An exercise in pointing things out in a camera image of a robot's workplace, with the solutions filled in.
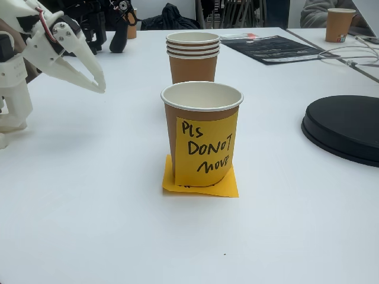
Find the yellow handwritten sticky note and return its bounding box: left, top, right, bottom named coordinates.
left=162, top=154, right=239, bottom=198
left=175, top=111, right=239, bottom=187

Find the person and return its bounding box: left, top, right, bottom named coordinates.
left=300, top=0, right=371, bottom=30

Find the white and red pamphlet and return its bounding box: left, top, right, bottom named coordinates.
left=219, top=31, right=261, bottom=41

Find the white cable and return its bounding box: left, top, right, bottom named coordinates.
left=317, top=35, right=379, bottom=67

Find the black round disc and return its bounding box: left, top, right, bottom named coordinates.
left=301, top=95, right=379, bottom=169

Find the brown paper cup with print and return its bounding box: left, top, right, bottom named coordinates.
left=325, top=8, right=357, bottom=43

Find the brown paper cup with note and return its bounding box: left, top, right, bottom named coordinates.
left=160, top=82, right=244, bottom=188

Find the black printed leaflet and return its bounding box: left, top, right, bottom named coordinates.
left=220, top=35, right=341, bottom=66

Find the black bag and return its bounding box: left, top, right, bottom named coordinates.
left=140, top=2, right=202, bottom=31

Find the black chair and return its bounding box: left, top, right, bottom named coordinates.
left=204, top=0, right=267, bottom=30

